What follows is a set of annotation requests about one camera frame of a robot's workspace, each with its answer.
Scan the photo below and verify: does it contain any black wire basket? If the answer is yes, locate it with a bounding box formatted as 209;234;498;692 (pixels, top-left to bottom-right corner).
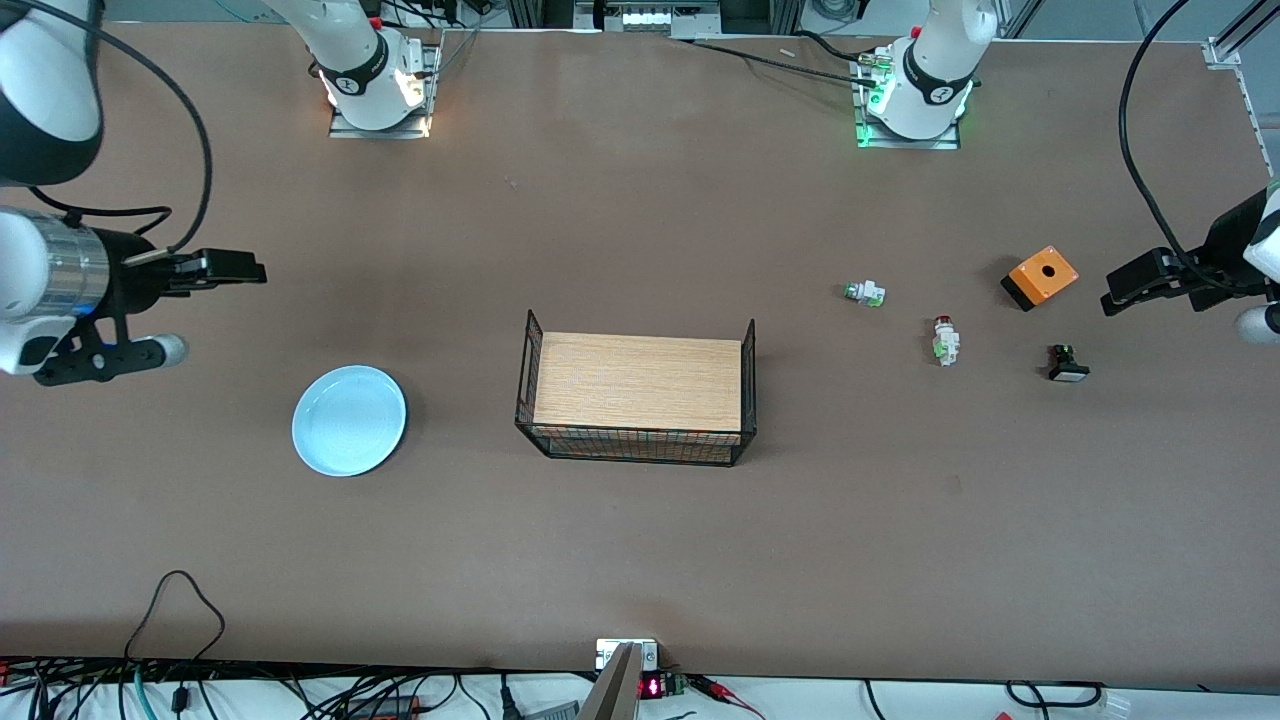
514;309;758;468

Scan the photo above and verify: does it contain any thin black looped cable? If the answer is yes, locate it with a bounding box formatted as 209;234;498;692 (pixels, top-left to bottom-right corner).
124;570;227;663

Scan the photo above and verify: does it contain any black cable loop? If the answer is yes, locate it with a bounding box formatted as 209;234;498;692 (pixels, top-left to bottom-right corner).
1005;680;1104;709

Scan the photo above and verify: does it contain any aluminium frame with white device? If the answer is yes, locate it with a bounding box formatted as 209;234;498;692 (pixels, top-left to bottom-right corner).
573;0;723;39

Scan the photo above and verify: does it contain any light blue round plate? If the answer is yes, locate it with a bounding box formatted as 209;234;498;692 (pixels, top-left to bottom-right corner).
291;365;409;478

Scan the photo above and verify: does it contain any long black table cable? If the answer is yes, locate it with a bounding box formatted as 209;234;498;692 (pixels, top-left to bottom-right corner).
680;38;881;86

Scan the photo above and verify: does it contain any red test lead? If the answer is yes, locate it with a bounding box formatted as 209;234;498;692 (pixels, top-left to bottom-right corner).
690;676;769;720

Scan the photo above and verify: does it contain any black button with white cap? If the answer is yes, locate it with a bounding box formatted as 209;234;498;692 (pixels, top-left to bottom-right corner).
1046;343;1091;384

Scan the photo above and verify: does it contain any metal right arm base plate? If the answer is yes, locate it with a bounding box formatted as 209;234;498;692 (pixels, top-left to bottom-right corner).
328;30;443;140

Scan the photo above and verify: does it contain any silver metal bracket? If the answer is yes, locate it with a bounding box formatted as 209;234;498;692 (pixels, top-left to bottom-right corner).
596;638;660;672

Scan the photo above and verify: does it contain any aluminium frame rail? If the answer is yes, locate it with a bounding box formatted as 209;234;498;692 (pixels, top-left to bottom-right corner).
1203;0;1280;196

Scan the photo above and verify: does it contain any wooden basket board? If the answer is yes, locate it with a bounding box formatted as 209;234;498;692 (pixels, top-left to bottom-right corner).
533;331;744;446

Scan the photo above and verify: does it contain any orange button box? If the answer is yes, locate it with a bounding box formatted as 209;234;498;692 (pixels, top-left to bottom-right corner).
1000;245;1080;312

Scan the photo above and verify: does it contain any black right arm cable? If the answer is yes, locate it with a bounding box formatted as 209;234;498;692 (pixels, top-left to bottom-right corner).
20;0;214;253

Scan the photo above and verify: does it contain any grey camera mount bar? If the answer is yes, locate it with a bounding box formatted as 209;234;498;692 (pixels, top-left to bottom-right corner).
577;642;643;720

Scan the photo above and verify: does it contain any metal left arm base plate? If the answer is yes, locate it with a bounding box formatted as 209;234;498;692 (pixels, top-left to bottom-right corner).
850;45;963;151

